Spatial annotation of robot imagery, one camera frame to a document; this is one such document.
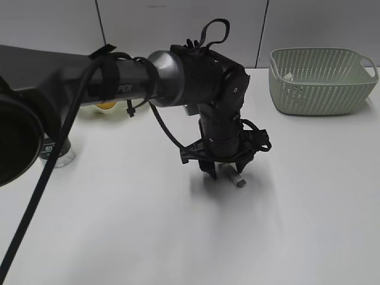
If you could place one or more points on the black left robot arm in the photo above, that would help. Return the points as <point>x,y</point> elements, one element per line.
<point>38,88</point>

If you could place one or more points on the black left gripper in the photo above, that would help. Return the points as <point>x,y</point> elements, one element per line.
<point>225,138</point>

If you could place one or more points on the pale green wavy plate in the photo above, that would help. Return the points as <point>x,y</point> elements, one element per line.
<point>91,109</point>

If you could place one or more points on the pale green plastic basket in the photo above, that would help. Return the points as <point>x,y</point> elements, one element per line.
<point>327,81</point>

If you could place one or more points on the yellow mango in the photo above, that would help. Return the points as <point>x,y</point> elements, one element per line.
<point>106,106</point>

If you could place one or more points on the white waste paper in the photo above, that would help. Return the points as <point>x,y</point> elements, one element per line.
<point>289,77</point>

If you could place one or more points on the black marker pen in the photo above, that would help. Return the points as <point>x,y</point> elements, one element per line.
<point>193,44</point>

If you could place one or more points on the clear water bottle green label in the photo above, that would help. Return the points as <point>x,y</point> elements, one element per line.
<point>66,154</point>

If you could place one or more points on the white grey eraser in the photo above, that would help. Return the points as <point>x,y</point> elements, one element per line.
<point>191,109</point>
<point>232,174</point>

